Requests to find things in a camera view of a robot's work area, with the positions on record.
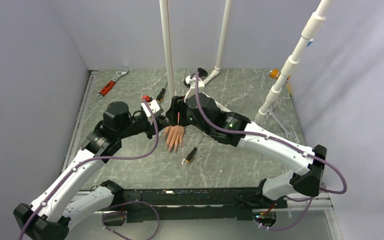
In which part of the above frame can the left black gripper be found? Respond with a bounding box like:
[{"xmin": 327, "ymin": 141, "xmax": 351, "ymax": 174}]
[{"xmin": 117, "ymin": 114, "xmax": 170, "ymax": 139}]

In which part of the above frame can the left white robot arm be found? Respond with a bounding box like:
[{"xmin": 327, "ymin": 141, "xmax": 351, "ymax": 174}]
[{"xmin": 13, "ymin": 99, "xmax": 167, "ymax": 240}]

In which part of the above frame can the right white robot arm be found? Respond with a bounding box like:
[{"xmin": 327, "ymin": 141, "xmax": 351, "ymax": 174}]
[{"xmin": 166, "ymin": 93, "xmax": 327, "ymax": 208}]

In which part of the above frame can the mannequin practice hand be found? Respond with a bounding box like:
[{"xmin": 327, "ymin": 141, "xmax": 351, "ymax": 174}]
[{"xmin": 163, "ymin": 125, "xmax": 185, "ymax": 152}]

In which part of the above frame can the black yellow screwdriver far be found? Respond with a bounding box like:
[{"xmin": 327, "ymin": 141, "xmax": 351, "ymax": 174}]
[{"xmin": 156, "ymin": 83, "xmax": 168, "ymax": 103}]

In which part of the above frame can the black yellow screwdriver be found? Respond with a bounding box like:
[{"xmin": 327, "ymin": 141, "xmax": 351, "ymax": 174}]
[
  {"xmin": 156, "ymin": 83, "xmax": 168, "ymax": 103},
  {"xmin": 181, "ymin": 135, "xmax": 205, "ymax": 166}
]

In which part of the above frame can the black yellow screwdriver near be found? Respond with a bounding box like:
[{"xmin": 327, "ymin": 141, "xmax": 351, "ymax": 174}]
[{"xmin": 181, "ymin": 135, "xmax": 205, "ymax": 166}]

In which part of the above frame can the red adjustable wrench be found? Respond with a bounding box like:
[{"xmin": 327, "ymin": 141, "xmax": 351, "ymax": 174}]
[{"xmin": 96, "ymin": 67, "xmax": 130, "ymax": 99}]

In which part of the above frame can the orange yellow tool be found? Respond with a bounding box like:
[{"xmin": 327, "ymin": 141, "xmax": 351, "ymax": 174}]
[{"xmin": 268, "ymin": 68, "xmax": 292, "ymax": 96}]

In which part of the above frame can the silver combination wrench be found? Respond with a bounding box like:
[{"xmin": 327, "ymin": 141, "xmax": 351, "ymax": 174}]
[{"xmin": 267, "ymin": 106, "xmax": 294, "ymax": 140}]

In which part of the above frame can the white angled PVC pole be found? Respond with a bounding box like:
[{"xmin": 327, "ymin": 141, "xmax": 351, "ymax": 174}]
[{"xmin": 254, "ymin": 0, "xmax": 332, "ymax": 124}]

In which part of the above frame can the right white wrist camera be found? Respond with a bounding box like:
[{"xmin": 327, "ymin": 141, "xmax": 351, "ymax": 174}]
[{"xmin": 183, "ymin": 73, "xmax": 205, "ymax": 102}]

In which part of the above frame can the black suction mount stalk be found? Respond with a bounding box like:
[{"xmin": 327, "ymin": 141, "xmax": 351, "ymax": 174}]
[{"xmin": 197, "ymin": 67, "xmax": 208, "ymax": 78}]

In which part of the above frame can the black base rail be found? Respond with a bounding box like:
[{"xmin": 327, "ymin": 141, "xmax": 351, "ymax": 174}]
[{"xmin": 89, "ymin": 180, "xmax": 289, "ymax": 223}]

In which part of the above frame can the white PVC pipe frame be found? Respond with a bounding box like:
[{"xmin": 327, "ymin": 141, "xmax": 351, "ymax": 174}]
[{"xmin": 159, "ymin": 0, "xmax": 233, "ymax": 101}]

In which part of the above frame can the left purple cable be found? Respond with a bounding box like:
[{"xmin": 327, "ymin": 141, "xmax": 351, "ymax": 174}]
[{"xmin": 17, "ymin": 99, "xmax": 160, "ymax": 240}]

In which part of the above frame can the purple cable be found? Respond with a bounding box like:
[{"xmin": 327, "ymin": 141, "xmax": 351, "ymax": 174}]
[
  {"xmin": 190, "ymin": 72, "xmax": 348, "ymax": 232},
  {"xmin": 17, "ymin": 99, "xmax": 160, "ymax": 240}
]

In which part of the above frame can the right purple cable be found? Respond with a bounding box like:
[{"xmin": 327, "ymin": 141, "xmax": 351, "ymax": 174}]
[{"xmin": 190, "ymin": 72, "xmax": 348, "ymax": 232}]

